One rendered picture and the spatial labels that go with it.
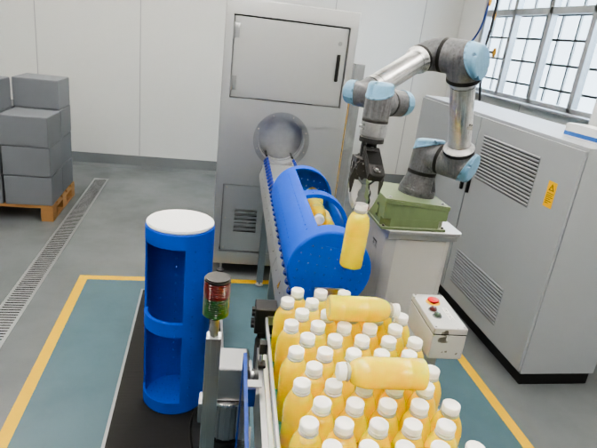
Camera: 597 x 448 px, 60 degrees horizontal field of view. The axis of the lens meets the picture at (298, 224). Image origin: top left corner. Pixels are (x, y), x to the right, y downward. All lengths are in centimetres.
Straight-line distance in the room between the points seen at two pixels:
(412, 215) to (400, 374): 98
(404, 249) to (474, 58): 76
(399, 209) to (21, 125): 365
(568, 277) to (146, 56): 521
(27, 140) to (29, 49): 220
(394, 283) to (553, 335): 148
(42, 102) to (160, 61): 190
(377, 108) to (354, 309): 55
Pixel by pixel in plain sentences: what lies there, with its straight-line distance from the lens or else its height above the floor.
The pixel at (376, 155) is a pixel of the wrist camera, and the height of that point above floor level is 152.
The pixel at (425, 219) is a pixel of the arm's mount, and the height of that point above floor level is 120.
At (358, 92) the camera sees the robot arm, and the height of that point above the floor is 167.
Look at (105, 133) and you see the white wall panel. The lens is 692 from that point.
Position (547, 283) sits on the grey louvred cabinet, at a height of 68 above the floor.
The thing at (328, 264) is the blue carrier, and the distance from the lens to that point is 171.
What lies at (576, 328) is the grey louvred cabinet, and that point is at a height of 40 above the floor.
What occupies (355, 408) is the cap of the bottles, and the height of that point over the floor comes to 110.
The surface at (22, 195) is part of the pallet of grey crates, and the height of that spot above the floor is 23.
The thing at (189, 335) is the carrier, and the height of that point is 56.
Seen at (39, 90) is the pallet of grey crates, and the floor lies 109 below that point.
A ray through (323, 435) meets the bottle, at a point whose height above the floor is 104.
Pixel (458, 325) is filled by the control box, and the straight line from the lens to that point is 155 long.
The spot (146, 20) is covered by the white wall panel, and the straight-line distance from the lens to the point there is 671.
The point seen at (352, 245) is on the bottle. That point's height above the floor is 125.
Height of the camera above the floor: 181
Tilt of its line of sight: 20 degrees down
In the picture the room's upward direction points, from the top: 7 degrees clockwise
